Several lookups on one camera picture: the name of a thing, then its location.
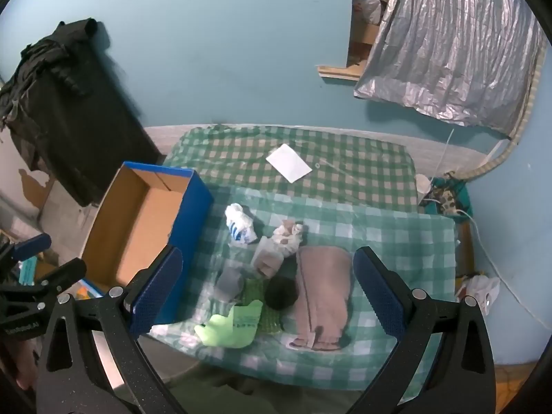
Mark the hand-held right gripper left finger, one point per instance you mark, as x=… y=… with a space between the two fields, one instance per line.
x=159 y=287

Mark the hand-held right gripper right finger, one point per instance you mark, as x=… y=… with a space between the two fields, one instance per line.
x=379 y=293

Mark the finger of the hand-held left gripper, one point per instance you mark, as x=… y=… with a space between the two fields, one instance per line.
x=64 y=274
x=32 y=243

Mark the pinkish brown towel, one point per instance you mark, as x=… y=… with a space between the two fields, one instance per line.
x=323 y=289

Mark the blue cardboard box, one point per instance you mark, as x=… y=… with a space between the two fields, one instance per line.
x=129 y=224

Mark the grey sock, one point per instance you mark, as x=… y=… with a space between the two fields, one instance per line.
x=229 y=284

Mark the neon green sock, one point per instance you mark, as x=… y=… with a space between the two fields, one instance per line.
x=228 y=327

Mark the black sock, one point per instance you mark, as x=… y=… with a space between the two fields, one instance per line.
x=280 y=293

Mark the green knitted cloth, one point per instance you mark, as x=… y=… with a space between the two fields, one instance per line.
x=269 y=321

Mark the plastic-wrapped beige cloth bundle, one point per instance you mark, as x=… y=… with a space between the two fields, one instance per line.
x=276 y=246

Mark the teal box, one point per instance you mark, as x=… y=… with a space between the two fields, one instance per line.
x=26 y=269

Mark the light green checked cloth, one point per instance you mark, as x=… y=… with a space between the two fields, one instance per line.
x=388 y=233

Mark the crumpled white plastic bag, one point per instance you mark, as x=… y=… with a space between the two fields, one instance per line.
x=478 y=289

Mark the white and blue plastic bag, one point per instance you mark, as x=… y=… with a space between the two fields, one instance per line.
x=239 y=224

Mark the dark green checked bedsheet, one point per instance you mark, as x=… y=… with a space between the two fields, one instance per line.
x=345 y=168

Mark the black hanging clothing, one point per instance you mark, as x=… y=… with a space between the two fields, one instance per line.
x=73 y=116

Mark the white paper sheet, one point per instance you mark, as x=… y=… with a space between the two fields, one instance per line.
x=289 y=161

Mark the wooden window sill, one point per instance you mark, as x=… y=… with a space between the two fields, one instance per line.
x=340 y=72

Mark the silver foil curtain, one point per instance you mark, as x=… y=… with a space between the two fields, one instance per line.
x=448 y=43

